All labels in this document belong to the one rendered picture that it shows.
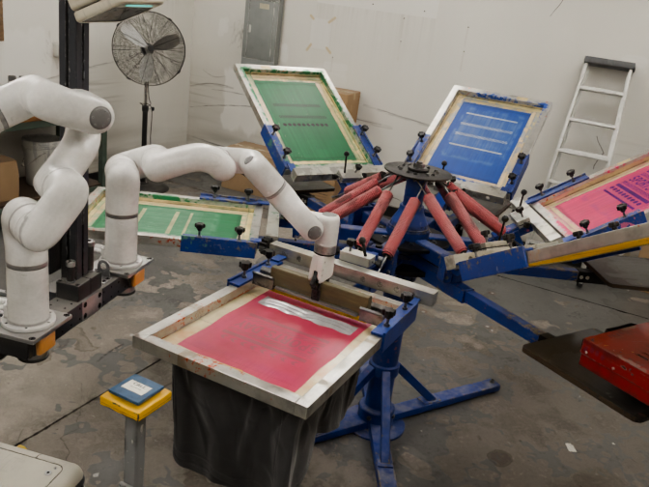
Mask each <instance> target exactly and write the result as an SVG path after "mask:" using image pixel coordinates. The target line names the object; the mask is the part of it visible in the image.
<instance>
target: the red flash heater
mask: <svg viewBox="0 0 649 487"><path fill-rule="evenodd" d="M579 351H580V352H581V356H580V360H579V363H578V364H579V365H581V366H583V367H584V368H586V369H588V370H589V371H591V372H593V373H594V374H596V375H598V376H599V377H601V378H603V379H604V380H606V381H608V382H609V383H611V384H613V385H614V386H616V387H618V388H620V389H622V390H623V391H625V392H627V393H628V394H630V395H631V396H632V397H634V398H636V399H637V400H639V401H641V402H642V403H644V404H646V405H647V406H649V322H646V323H642V324H638V325H634V326H630V327H627V328H623V329H617V330H613V331H609V332H605V333H601V334H597V335H593V336H589V337H585V338H583V340H582V343H581V347H580V350H579Z"/></svg>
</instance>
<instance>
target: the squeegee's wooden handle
mask: <svg viewBox="0 0 649 487"><path fill-rule="evenodd" d="M270 276H272V277H273V278H274V283H273V287H275V286H279V287H282V288H285V289H288V290H291V291H294V292H297V293H300V294H302V295H305V296H308V297H311V292H312V289H311V288H312V287H311V286H310V282H311V280H309V279H308V276H309V275H307V274H304V273H301V272H296V271H293V270H290V269H286V268H283V267H280V266H277V265H274V266H272V267H271V272H270ZM320 291H321V294H320V301H325V302H328V303H331V304H334V305H337V306H340V307H342V308H345V309H348V310H350V311H353V312H356V313H358V315H357V316H359V313H360V309H359V307H360V306H362V307H365V308H368V309H370V308H371V302H372V296H370V295H367V294H364V293H361V292H358V291H355V290H352V289H349V288H346V287H343V286H340V285H337V284H334V283H331V282H328V281H324V282H322V284H321V288H320Z"/></svg>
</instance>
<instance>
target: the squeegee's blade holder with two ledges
mask: <svg viewBox="0 0 649 487"><path fill-rule="evenodd" d="M274 289H275V290H278V291H281V292H284V293H287V294H289V295H292V296H295V297H298V298H301V299H304V300H307V301H311V302H314V303H317V304H320V305H323V306H326V307H329V308H331V309H334V310H337V311H340V312H343V313H346V314H349V315H352V316H354V317H356V316H357V315H358V313H356V312H353V311H350V310H348V309H345V308H342V307H340V306H337V305H334V304H331V303H328V302H325V301H314V300H311V297H308V296H305V295H302V294H300V293H297V292H294V291H291V290H288V289H285V288H282V287H279V286H275V288H274Z"/></svg>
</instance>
